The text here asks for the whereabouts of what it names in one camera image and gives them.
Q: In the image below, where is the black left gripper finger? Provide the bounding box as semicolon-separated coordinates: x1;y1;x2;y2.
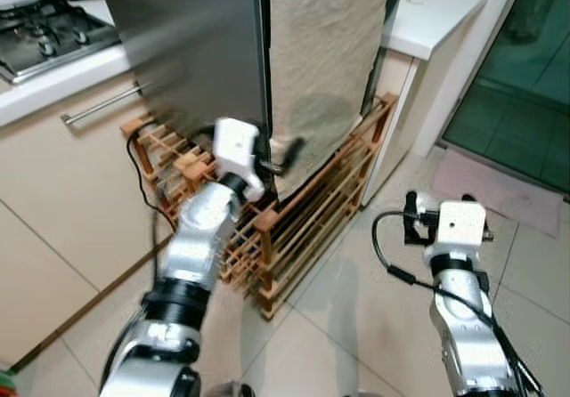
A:
272;136;307;178

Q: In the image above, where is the dark grey mini fridge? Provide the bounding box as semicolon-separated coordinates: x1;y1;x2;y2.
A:
89;0;412;204

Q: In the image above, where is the wooden slatted rack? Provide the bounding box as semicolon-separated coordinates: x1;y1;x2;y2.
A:
120;93;400;320

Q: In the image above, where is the pink floor mat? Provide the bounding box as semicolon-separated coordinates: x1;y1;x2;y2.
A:
431;148;566;238

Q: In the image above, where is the beige cloth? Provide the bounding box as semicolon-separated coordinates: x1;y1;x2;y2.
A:
265;0;398;204

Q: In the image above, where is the white counter unit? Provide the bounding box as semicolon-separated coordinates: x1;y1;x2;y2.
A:
361;0;504;207

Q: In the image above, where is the cream kitchen cabinet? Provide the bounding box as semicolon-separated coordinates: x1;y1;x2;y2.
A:
0;45;192;369

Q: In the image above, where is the grey robot left leg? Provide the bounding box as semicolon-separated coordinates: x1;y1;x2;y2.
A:
201;380;256;397

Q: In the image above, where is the steel gas stove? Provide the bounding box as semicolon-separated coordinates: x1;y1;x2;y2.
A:
0;0;122;85

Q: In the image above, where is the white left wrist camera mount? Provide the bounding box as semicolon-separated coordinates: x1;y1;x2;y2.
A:
212;117;268;204

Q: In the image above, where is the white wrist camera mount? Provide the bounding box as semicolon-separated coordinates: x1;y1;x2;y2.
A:
424;199;493;259
212;117;268;204

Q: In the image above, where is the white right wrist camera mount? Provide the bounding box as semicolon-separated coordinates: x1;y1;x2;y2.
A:
424;199;493;259

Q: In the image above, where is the black fridge power cable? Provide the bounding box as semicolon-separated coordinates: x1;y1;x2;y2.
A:
126;123;179;231

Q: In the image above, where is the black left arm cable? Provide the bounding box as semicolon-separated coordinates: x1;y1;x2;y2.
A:
148;210;165;293

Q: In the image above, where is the long steel cabinet handle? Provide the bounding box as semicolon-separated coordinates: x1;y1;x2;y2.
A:
61;80;151;127

